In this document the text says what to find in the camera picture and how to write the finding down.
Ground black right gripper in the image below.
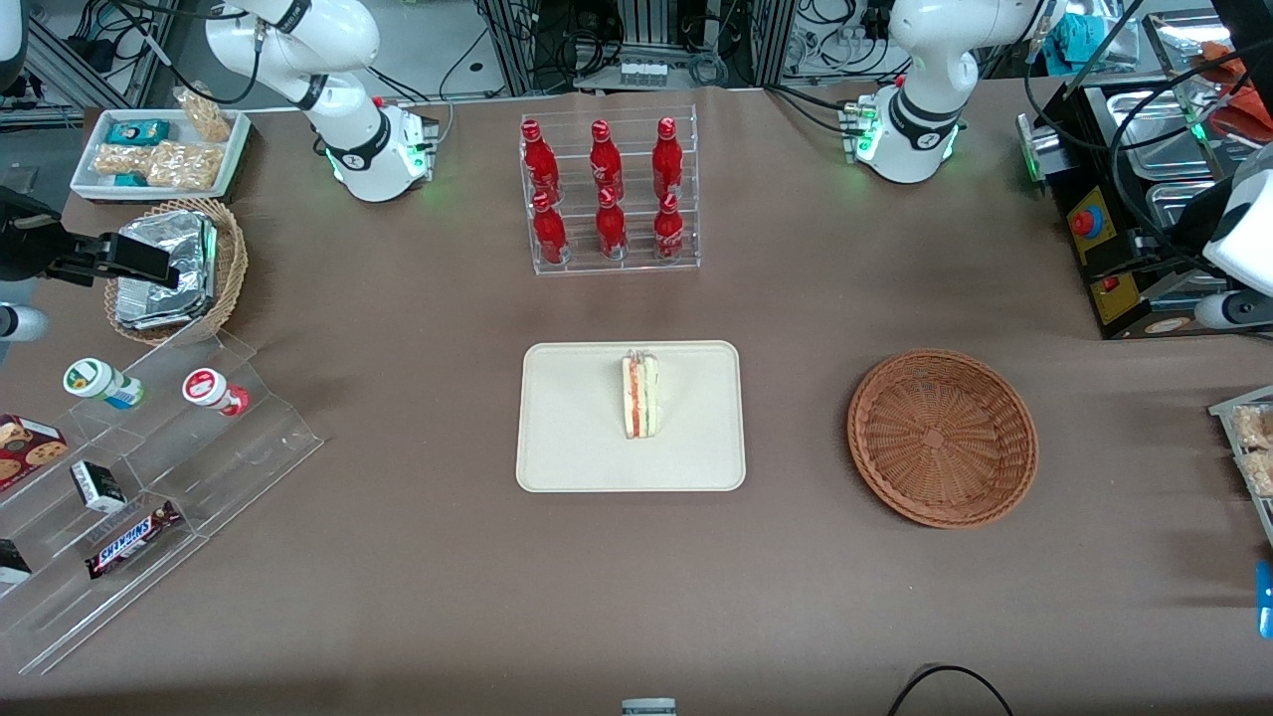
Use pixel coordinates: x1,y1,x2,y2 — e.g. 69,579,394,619
0,187,182,291

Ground white rectangular snack tray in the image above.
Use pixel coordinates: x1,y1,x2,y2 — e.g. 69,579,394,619
69,106,253,204

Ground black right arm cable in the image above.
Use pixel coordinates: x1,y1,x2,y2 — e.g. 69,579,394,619
117,0,265,107

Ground beige rectangular tray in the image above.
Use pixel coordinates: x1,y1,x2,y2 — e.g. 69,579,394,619
515,340,748,494

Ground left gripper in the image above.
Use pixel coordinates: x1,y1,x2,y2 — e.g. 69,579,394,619
1177,182,1244,265

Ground black floor cable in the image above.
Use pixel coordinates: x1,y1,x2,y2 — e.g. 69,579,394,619
884,663,1016,716

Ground metal steel tray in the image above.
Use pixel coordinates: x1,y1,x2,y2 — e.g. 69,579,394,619
1102,85,1239,182

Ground snickers chocolate bar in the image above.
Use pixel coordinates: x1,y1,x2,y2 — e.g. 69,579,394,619
84,498,185,582

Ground clear acrylic side rack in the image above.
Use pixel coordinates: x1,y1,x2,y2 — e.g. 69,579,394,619
1207,385,1273,550

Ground black control box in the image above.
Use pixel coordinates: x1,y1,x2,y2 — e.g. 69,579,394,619
1015,78,1273,342

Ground light wicker basket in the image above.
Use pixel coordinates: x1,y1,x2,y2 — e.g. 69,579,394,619
102,197,250,348

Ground clear acrylic stepped stand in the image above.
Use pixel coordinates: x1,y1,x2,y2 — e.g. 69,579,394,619
0,327,327,677

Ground brown round wicker basket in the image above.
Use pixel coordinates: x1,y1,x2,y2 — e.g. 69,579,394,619
846,348,1040,530

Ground red lid yogurt cup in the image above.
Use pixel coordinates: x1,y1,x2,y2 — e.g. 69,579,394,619
181,366,252,419

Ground small black white box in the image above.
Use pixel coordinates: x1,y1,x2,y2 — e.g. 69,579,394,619
69,459,129,516

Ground clear acrylic bottle rack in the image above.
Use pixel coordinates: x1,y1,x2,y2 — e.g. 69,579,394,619
518,104,703,278

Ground clear bag of rice snacks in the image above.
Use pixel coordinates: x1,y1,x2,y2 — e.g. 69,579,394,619
1229,402,1273,451
1237,447,1273,499

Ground triangular layered sandwich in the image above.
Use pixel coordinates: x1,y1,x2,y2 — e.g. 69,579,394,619
621,349,662,441

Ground orange red cloth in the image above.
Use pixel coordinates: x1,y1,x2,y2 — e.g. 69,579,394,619
1198,38,1273,146

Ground red soda bottle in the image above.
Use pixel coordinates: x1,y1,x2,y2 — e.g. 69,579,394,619
595,187,631,263
521,119,561,202
589,119,627,200
651,116,686,200
652,192,687,263
531,191,570,267

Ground clear bag of puffed snacks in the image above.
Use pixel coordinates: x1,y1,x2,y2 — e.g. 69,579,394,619
146,140,226,193
173,86,234,144
91,144,160,179

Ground teal snack box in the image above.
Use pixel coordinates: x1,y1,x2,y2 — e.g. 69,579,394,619
104,119,173,148

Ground green lid yogurt cup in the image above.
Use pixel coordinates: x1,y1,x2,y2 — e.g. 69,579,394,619
62,357,146,412

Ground teal cloth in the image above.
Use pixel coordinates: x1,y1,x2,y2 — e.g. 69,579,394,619
1052,12,1107,63

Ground red cookie box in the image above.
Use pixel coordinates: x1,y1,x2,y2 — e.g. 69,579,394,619
0,413,72,494

